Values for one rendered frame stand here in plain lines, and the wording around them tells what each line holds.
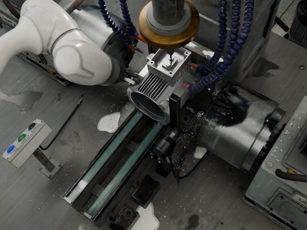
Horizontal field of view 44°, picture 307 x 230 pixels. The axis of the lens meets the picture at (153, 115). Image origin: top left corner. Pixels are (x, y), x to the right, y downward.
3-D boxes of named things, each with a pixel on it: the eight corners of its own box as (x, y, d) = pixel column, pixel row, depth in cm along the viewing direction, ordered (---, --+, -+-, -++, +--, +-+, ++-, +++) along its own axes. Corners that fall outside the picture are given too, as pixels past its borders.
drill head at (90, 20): (82, 19, 168) (67, -25, 146) (149, 56, 156) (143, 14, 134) (43, 58, 159) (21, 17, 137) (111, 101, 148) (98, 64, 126)
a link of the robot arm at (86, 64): (122, 66, 101) (92, 33, 104) (92, 57, 86) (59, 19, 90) (96, 95, 104) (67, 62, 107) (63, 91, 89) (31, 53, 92)
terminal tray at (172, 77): (166, 51, 138) (166, 39, 131) (192, 65, 134) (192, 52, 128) (147, 75, 134) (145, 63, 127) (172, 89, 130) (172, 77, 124)
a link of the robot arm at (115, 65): (92, 45, 104) (102, 49, 110) (77, 75, 106) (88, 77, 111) (118, 60, 102) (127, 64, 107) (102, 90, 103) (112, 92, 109)
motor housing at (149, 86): (159, 70, 153) (156, 39, 136) (199, 92, 147) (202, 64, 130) (129, 106, 146) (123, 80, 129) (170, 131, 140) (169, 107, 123)
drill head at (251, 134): (211, 91, 147) (216, 53, 125) (310, 147, 134) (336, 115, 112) (174, 140, 139) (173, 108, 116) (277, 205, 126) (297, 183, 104)
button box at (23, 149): (45, 127, 135) (35, 117, 132) (54, 130, 129) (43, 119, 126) (11, 164, 129) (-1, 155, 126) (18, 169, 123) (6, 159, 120)
